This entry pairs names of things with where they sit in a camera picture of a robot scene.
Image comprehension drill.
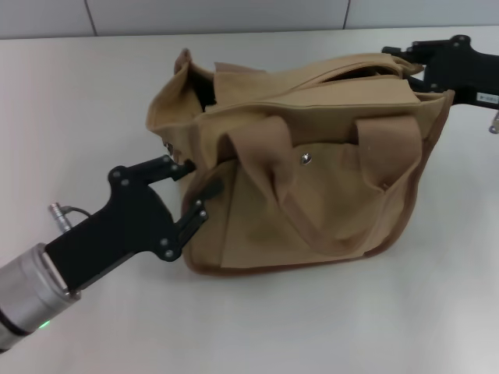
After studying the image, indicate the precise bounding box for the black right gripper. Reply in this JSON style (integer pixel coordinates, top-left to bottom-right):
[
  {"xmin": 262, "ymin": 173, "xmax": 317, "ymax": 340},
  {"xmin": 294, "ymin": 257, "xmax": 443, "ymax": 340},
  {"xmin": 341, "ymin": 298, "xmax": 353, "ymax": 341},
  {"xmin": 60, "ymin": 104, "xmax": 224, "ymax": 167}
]
[{"xmin": 381, "ymin": 34, "xmax": 499, "ymax": 111}]

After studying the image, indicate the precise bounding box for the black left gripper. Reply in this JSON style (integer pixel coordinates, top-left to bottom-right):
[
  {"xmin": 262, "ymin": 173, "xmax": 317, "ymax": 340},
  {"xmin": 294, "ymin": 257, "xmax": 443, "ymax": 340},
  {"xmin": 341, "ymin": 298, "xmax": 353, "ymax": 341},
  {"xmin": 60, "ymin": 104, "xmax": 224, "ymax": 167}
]
[{"xmin": 44, "ymin": 153, "xmax": 225, "ymax": 294}]

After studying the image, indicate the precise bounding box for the khaki canvas food bag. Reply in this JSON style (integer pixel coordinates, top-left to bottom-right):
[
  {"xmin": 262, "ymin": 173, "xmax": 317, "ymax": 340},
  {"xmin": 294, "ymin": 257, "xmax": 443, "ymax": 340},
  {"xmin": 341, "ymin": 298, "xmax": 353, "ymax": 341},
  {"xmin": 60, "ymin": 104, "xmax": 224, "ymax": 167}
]
[{"xmin": 144, "ymin": 47, "xmax": 455, "ymax": 280}]

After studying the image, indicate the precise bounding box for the left gripper metal plug cable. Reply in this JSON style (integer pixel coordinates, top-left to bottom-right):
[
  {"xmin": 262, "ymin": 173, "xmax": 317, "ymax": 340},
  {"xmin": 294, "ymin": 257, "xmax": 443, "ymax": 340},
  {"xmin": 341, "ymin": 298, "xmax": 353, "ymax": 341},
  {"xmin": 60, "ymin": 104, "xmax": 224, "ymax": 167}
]
[{"xmin": 47, "ymin": 202, "xmax": 94, "ymax": 217}]

